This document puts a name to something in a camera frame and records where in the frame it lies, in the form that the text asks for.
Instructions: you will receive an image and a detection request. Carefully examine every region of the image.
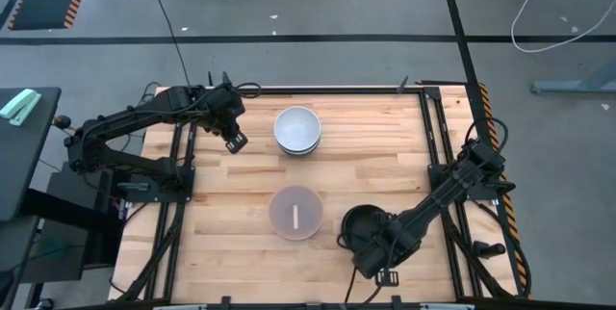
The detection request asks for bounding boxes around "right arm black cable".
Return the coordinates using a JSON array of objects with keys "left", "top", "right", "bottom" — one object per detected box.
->
[{"left": 464, "top": 116, "right": 510, "bottom": 155}]

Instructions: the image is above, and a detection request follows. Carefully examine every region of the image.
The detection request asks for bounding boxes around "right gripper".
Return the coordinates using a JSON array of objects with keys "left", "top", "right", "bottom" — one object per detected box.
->
[{"left": 352, "top": 208, "right": 423, "bottom": 288}]

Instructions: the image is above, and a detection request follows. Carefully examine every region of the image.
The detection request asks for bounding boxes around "translucent blue bowl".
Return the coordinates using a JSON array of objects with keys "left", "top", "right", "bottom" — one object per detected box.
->
[{"left": 268, "top": 184, "right": 325, "bottom": 242}]

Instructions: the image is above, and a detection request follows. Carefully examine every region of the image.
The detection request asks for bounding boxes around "black floor cable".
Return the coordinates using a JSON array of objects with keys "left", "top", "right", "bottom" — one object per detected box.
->
[{"left": 142, "top": 0, "right": 192, "bottom": 88}]

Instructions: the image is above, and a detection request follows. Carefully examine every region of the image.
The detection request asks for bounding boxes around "black aluminium table frame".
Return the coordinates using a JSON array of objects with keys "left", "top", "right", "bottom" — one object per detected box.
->
[{"left": 109, "top": 84, "right": 529, "bottom": 310}]

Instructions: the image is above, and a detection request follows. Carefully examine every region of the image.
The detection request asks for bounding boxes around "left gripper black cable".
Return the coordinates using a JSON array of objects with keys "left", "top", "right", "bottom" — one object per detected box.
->
[{"left": 235, "top": 82, "right": 263, "bottom": 99}]

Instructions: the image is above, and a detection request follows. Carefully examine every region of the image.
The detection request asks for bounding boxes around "white floor cable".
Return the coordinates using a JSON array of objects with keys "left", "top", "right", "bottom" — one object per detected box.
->
[{"left": 509, "top": 0, "right": 616, "bottom": 55}]

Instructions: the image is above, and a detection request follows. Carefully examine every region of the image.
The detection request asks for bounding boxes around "white bowl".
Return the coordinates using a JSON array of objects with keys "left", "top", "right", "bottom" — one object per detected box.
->
[
  {"left": 273, "top": 105, "right": 322, "bottom": 153},
  {"left": 275, "top": 131, "right": 321, "bottom": 158}
]

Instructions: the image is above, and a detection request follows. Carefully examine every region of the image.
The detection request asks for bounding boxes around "black side desk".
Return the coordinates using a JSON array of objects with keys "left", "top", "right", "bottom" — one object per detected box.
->
[{"left": 0, "top": 86, "right": 63, "bottom": 223}]

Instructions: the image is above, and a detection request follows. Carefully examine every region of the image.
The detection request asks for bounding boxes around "black equipment cabinet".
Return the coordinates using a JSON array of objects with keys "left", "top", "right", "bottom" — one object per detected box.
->
[{"left": 21, "top": 155, "right": 137, "bottom": 285}]

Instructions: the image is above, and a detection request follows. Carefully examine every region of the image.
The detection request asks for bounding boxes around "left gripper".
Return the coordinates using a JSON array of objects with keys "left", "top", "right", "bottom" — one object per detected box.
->
[{"left": 204, "top": 86, "right": 249, "bottom": 155}]

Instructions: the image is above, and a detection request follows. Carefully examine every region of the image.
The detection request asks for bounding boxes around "black clamp knob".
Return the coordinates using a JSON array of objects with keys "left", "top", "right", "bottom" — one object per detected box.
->
[{"left": 472, "top": 240, "right": 507, "bottom": 260}]

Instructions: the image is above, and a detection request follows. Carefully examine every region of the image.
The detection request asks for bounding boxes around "blue-grey desk foot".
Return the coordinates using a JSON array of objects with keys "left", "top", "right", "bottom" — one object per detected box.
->
[{"left": 530, "top": 59, "right": 616, "bottom": 95}]

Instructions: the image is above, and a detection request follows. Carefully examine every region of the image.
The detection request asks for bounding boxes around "black bowl with pale outside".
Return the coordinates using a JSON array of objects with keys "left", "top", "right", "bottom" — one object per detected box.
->
[{"left": 340, "top": 203, "right": 394, "bottom": 256}]

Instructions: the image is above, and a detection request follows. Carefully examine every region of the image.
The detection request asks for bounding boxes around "mint green stapler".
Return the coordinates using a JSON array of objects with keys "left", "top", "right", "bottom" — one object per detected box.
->
[{"left": 0, "top": 88, "right": 43, "bottom": 128}]

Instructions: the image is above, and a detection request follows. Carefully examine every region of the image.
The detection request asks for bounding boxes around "orange and black hazard strip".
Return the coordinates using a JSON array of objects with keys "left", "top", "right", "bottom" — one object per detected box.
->
[{"left": 475, "top": 82, "right": 533, "bottom": 300}]

